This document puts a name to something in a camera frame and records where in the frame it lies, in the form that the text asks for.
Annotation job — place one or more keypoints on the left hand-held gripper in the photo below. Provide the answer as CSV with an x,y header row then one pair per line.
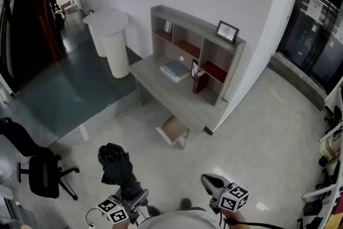
x,y
112,213

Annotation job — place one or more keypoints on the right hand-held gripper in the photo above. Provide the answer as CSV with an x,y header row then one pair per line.
x,y
233,197

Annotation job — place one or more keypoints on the person's right forearm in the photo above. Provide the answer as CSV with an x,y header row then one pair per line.
x,y
235,220

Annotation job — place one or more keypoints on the person's left forearm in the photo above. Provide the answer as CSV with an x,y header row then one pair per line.
x,y
120,225

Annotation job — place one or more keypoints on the person's light shirt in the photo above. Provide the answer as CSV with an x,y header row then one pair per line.
x,y
177,220

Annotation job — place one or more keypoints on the white paper scrap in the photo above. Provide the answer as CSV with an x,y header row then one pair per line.
x,y
262,206

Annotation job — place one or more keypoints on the black office chair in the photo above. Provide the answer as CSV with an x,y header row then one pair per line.
x,y
333,116
44,179
328,177

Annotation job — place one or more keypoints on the red hardcover book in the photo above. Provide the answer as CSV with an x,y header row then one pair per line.
x,y
199,83

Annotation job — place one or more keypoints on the black waste bin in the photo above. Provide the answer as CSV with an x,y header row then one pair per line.
x,y
313,207

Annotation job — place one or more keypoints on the yellow-green book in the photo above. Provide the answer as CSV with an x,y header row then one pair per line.
x,y
186,75

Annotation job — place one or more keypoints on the white book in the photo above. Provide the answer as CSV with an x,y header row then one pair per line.
x,y
171,76

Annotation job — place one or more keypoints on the black jacket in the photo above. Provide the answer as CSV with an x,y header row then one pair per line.
x,y
24,139

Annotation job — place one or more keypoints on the cream storage box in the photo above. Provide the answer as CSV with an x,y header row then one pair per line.
x,y
331,150

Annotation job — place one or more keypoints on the grey wooden hutch shelf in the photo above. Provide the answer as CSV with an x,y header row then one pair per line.
x,y
187,22

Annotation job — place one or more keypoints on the black framed glass door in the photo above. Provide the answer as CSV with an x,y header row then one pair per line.
x,y
316,35

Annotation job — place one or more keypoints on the cardboard box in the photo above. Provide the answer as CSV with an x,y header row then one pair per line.
x,y
69,8

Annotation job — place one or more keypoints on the black wheelchair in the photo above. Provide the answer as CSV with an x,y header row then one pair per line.
x,y
57,12

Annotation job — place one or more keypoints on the white paper notice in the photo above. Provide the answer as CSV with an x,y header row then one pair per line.
x,y
317,8

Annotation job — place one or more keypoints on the black white art frame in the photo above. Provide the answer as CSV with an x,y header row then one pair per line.
x,y
194,68

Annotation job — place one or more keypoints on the black picture frame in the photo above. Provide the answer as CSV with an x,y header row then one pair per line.
x,y
226,32

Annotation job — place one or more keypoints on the small photo frame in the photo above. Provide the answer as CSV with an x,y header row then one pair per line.
x,y
168,26

